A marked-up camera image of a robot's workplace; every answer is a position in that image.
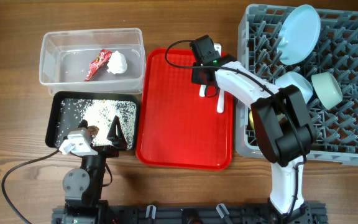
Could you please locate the yellow cup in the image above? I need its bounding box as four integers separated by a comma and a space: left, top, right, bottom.
249, 111, 255, 129

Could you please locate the clear plastic bin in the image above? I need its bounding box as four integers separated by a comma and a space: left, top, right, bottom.
39, 28, 145, 95

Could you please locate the small light blue bowl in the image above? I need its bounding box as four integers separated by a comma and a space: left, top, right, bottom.
275, 72, 313, 104

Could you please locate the red ketchup packet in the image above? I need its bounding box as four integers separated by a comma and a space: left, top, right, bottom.
85, 49, 112, 82

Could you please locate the white napkin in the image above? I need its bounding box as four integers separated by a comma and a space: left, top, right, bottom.
107, 51, 127, 74

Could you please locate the grey dishwasher rack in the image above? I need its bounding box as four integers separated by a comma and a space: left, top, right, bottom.
237, 4, 358, 166

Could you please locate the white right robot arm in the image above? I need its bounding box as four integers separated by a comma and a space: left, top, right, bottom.
135, 36, 316, 220

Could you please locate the red serving tray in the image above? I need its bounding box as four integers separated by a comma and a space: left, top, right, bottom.
135, 48, 234, 170

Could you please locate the spilled rice pile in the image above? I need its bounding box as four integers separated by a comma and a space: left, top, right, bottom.
54, 98, 137, 150

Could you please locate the black waste tray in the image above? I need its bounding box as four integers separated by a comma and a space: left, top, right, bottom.
45, 91, 140, 150

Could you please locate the white plastic spoon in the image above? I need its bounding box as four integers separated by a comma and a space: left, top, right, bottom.
199, 85, 206, 97

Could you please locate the mint green bowl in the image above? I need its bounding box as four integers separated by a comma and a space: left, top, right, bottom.
311, 72, 343, 110

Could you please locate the pink plastic fork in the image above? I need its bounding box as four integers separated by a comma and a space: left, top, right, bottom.
216, 90, 224, 113

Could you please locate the light blue plate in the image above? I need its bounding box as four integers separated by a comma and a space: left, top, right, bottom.
277, 4, 321, 65

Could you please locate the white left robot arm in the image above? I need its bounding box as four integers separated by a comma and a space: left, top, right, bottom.
52, 116, 127, 224

